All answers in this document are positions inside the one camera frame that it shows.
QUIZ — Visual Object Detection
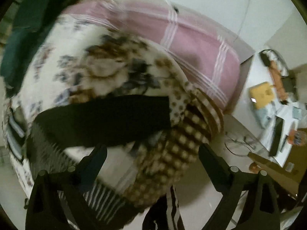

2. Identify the black small garment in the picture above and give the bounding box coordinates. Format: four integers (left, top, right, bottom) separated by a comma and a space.
31, 95, 171, 149

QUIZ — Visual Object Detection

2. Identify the cardboard box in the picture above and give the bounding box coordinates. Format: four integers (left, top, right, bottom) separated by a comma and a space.
248, 129, 307, 197

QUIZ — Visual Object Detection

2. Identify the black white striped garment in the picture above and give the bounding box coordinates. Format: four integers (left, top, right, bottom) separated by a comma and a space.
26, 124, 141, 229

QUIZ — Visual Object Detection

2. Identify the black remote control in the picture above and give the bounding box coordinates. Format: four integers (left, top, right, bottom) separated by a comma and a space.
269, 116, 284, 157

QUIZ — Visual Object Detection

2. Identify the brown checked blanket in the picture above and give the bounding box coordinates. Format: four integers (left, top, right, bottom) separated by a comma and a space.
122, 52, 225, 221

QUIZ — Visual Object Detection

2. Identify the yellow box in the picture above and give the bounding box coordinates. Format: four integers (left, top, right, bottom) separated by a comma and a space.
249, 82, 275, 110

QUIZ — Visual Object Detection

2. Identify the white floral fleece blanket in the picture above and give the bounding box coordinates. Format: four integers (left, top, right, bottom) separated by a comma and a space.
2, 14, 190, 197

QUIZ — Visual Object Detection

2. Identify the pink checked bed sheet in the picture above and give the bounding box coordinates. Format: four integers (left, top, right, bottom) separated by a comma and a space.
64, 0, 240, 110

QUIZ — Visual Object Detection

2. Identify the dark green garment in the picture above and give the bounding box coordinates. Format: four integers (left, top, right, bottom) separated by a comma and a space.
1, 0, 79, 97

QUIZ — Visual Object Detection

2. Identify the black cable on floor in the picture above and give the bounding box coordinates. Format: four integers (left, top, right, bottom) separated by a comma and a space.
224, 132, 262, 157

